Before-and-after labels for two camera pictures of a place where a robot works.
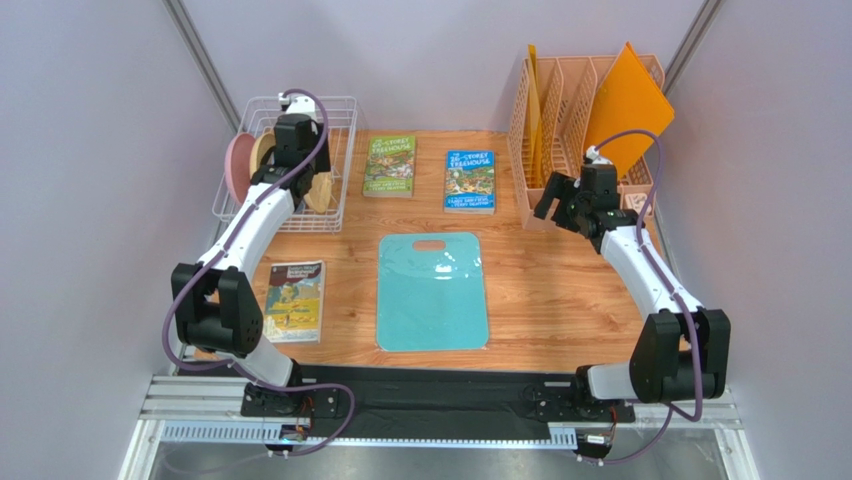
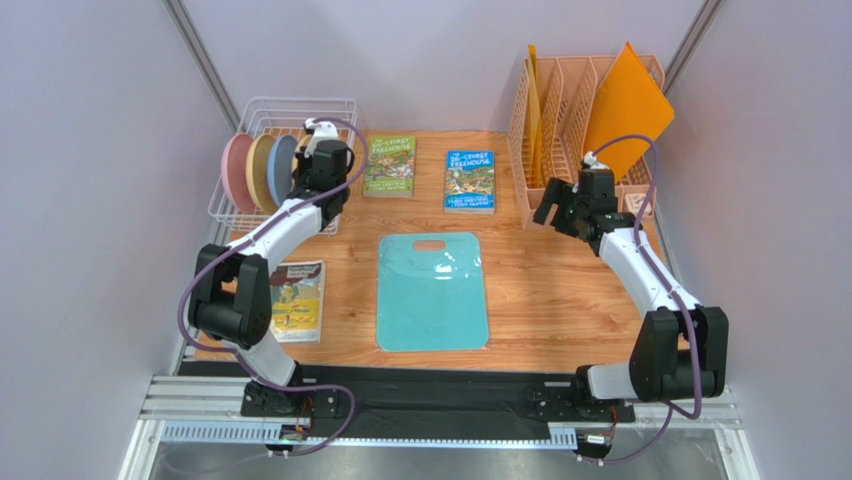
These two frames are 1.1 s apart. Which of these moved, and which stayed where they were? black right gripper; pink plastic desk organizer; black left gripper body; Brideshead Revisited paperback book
Moved: black left gripper body
Stayed: Brideshead Revisited paperback book; black right gripper; pink plastic desk organizer
